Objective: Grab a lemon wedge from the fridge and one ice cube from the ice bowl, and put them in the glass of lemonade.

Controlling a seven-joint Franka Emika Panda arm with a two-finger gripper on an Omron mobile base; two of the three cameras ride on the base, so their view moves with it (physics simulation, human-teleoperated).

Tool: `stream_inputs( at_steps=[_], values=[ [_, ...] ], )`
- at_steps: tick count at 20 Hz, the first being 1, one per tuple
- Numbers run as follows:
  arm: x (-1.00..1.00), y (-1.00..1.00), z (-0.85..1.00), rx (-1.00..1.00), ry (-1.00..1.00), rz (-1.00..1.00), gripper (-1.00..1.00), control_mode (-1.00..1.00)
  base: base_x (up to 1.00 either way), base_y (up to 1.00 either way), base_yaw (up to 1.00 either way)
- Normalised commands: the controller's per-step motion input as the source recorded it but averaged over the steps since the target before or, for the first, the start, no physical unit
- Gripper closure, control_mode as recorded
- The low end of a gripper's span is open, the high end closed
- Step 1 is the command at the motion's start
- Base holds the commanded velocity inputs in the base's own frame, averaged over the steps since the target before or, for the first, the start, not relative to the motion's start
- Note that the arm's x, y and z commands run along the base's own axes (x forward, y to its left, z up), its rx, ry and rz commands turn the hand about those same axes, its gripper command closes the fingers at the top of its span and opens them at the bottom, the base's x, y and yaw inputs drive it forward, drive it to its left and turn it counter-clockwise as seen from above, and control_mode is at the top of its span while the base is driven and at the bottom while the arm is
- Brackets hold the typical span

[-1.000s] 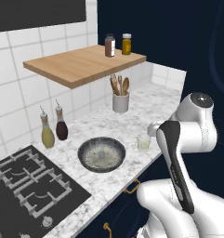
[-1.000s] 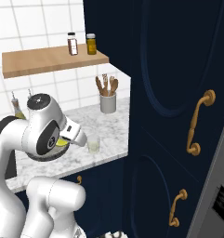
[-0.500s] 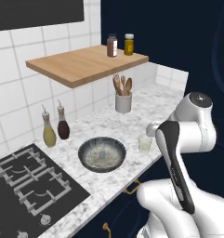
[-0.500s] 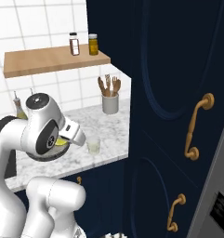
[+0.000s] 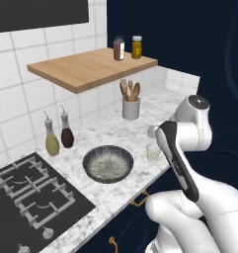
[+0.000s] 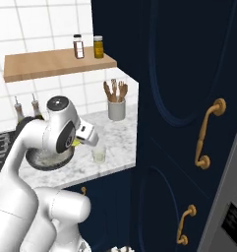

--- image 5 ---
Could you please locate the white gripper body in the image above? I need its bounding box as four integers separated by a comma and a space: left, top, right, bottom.
147, 124, 162, 138

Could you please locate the glass of lemonade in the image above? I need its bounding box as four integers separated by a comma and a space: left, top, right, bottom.
146, 141, 161, 163

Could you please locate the grey speckled ice bowl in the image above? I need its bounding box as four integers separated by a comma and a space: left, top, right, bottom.
82, 144, 135, 185

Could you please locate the navy fridge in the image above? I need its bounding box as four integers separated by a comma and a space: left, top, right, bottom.
106, 0, 238, 199

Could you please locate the white utensil pot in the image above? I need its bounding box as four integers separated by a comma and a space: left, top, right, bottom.
121, 97, 141, 122

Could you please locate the wooden spoon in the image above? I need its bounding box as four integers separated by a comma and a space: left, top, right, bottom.
131, 82, 141, 103

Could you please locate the wooden spatula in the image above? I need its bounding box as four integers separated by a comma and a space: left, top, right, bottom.
119, 78, 130, 103

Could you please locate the yellow spice jar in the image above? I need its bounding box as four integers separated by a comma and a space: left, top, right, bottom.
130, 35, 143, 60

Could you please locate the dark vinegar bottle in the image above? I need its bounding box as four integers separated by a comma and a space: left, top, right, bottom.
59, 105, 75, 149

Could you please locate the brown spice jar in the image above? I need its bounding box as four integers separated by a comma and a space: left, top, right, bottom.
113, 35, 126, 62

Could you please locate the navy base cabinet front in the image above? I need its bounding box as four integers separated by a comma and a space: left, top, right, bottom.
75, 166, 186, 253

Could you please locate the yellow oil bottle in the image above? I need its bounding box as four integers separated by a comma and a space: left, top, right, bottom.
42, 111, 61, 157

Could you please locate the silver hob knob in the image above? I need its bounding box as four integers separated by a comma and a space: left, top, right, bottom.
17, 243, 32, 253
41, 226, 55, 241

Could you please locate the black gas hob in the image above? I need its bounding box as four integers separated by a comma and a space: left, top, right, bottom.
0, 151, 97, 253

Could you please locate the dark range hood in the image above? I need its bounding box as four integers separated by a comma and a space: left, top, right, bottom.
0, 0, 91, 35

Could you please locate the gold drawer handle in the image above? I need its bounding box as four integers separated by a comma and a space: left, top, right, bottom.
108, 235, 120, 253
129, 190, 151, 209

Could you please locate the wooden wall shelf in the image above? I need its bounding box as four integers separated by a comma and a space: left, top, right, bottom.
26, 46, 159, 95

